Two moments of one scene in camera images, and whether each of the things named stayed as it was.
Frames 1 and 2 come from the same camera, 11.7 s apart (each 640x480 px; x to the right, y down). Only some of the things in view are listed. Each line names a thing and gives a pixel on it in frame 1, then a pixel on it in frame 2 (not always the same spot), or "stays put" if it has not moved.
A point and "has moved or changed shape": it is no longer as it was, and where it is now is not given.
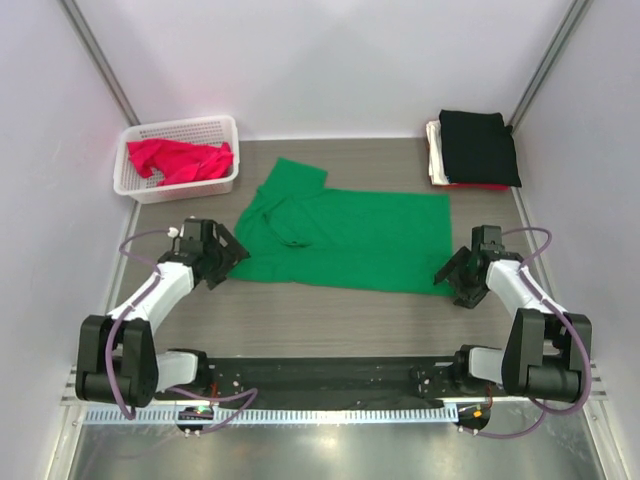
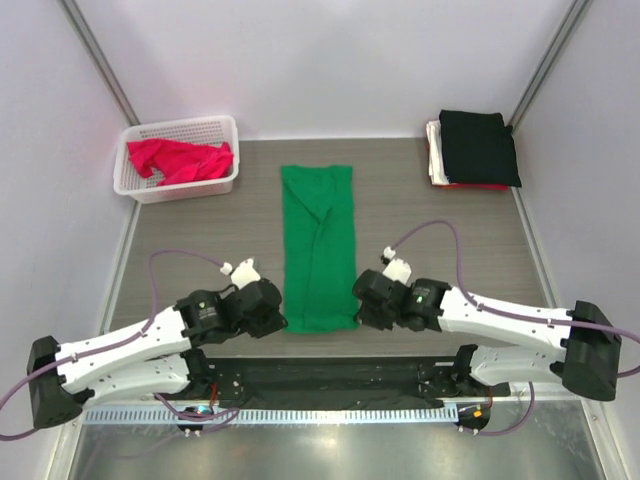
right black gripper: [468, 297] → [366, 316]
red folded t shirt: [478, 186] stays put
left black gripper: [232, 253] → [275, 321]
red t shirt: [173, 161] stays put
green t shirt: [298, 232] has moved or changed shape
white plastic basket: [177, 159] stays put
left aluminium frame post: [103, 69] stays put
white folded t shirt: [436, 167] stays put
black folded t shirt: [478, 148] stays put
